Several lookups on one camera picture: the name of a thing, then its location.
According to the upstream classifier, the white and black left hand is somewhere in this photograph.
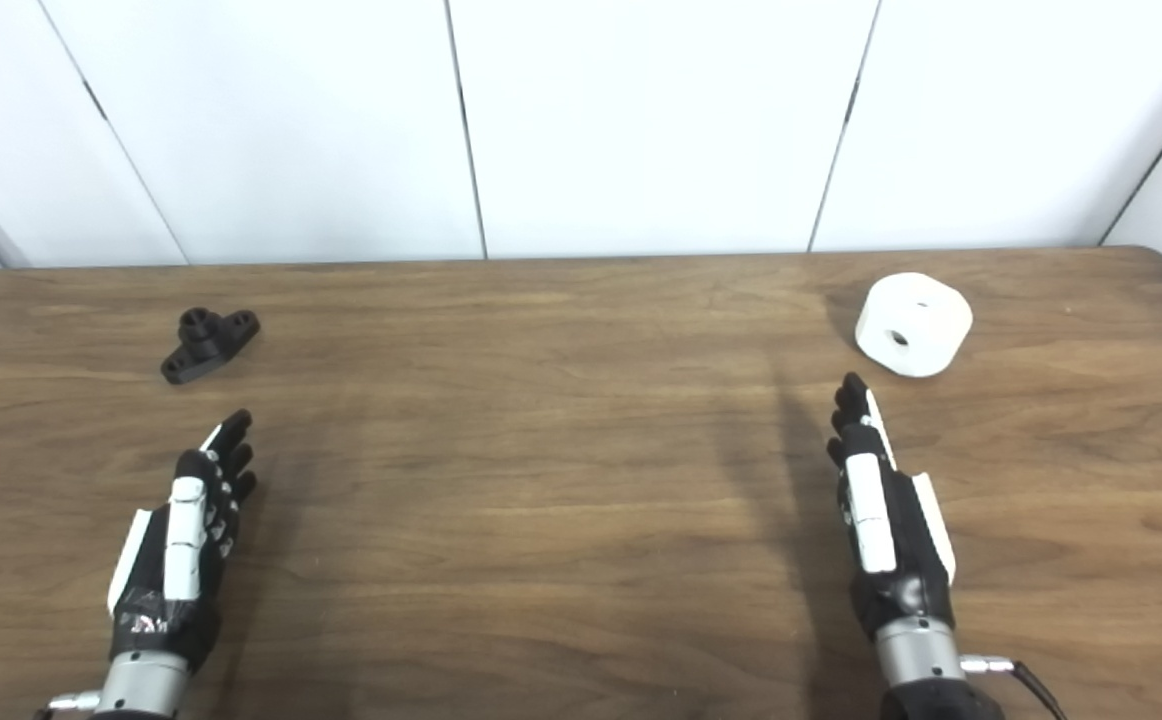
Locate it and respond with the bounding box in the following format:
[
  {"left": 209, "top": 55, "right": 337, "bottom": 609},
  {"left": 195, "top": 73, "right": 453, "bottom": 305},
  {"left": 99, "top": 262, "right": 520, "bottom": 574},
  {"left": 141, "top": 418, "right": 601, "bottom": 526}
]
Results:
[{"left": 106, "top": 408, "right": 259, "bottom": 673}]

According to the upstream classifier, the white and black right hand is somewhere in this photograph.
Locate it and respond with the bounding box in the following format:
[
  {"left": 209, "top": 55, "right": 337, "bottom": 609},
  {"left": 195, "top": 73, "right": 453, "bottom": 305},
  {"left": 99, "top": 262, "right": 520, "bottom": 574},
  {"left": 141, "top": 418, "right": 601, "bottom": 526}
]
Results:
[{"left": 827, "top": 372, "right": 957, "bottom": 641}]

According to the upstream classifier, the black flanged holder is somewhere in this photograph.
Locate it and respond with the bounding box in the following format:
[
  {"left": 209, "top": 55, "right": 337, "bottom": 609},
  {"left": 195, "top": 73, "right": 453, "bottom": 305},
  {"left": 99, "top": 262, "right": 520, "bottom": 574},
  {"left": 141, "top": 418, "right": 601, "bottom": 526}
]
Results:
[{"left": 161, "top": 308, "right": 261, "bottom": 386}]

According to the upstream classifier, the round white piece with holes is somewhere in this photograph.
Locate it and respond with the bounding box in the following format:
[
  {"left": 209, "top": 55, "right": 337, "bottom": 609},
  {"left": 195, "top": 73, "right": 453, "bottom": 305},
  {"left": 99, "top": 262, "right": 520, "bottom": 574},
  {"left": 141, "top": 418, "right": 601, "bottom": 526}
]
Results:
[{"left": 854, "top": 272, "right": 974, "bottom": 379}]

